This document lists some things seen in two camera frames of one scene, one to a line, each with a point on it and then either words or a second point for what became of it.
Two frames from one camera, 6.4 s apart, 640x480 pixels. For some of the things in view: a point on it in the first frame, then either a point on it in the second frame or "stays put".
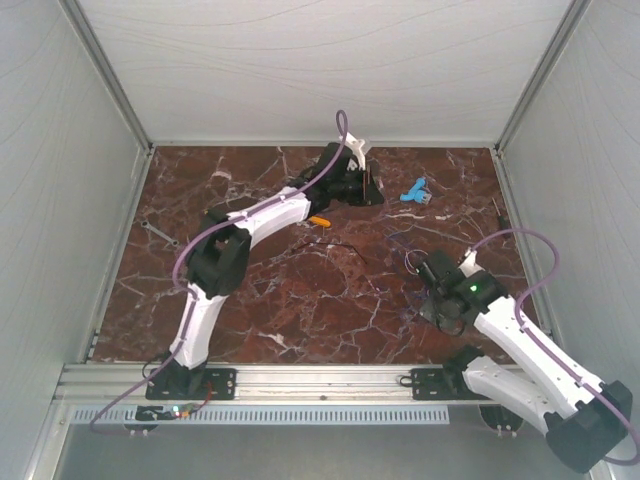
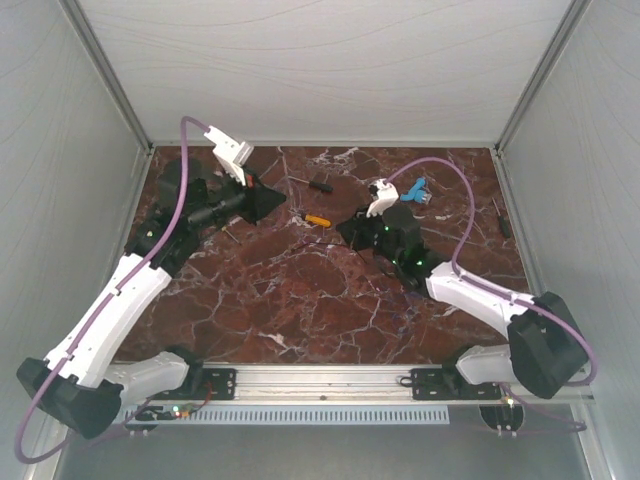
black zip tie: [322, 243] stays put
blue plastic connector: [418, 193] stays put
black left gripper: [370, 195] → [261, 200]
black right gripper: [431, 294] → [352, 229]
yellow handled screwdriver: [319, 221] stays put
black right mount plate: [441, 384] stays put
